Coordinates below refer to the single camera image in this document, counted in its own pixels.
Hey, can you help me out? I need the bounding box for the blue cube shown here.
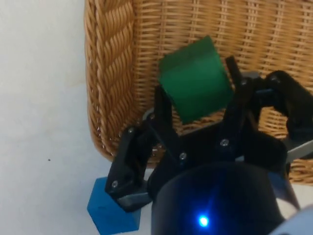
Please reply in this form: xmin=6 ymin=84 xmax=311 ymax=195
xmin=86 ymin=177 xmax=143 ymax=234

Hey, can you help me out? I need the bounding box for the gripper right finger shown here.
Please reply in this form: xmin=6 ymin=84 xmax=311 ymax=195
xmin=214 ymin=55 xmax=313 ymax=164

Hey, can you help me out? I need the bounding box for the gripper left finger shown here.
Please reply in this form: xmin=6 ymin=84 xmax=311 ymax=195
xmin=105 ymin=84 xmax=188 ymax=212

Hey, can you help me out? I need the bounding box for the green block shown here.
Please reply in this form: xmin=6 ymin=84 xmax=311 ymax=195
xmin=158 ymin=35 xmax=232 ymax=125

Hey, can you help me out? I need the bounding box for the wicker basket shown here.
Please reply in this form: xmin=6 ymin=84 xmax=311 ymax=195
xmin=83 ymin=0 xmax=313 ymax=185

